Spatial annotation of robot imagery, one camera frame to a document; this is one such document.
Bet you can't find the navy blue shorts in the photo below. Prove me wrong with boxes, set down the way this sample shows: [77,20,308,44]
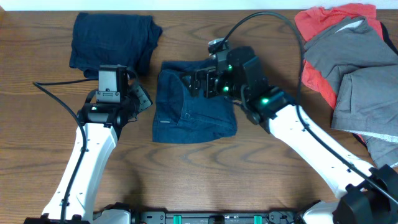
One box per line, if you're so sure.
[152,60,237,144]

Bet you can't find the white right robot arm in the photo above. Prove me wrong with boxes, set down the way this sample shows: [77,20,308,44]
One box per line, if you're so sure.
[180,47,397,223]

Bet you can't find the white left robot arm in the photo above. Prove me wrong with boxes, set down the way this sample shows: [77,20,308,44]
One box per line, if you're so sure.
[25,65,152,224]

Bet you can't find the folded navy blue garment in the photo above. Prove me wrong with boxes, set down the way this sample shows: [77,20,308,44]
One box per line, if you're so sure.
[69,12,162,78]

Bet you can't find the red orange shirt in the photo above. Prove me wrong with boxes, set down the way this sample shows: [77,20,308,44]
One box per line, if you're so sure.
[294,3,383,108]

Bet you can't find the grey shorts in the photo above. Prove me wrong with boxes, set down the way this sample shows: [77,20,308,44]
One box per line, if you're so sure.
[304,17,397,167]

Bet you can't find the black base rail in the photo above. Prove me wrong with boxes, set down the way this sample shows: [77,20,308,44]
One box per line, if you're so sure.
[93,202,308,224]

